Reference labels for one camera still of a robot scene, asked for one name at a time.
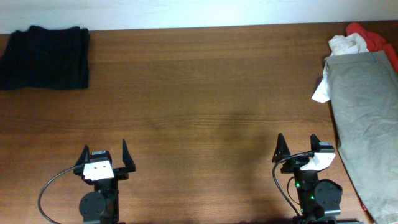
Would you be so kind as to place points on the folded black garment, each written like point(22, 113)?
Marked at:
point(42, 58)

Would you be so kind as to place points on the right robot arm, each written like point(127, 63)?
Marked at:
point(319, 200)

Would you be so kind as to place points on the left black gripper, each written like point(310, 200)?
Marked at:
point(122, 172)

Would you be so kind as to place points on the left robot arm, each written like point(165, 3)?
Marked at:
point(101, 206)

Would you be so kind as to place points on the grey-green khaki shorts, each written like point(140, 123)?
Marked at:
point(363, 94)

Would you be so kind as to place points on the white crumpled garment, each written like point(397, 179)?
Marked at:
point(339, 45)

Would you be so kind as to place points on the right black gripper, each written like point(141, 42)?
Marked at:
point(294, 163)

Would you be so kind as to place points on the red garment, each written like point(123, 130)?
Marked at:
point(374, 41)

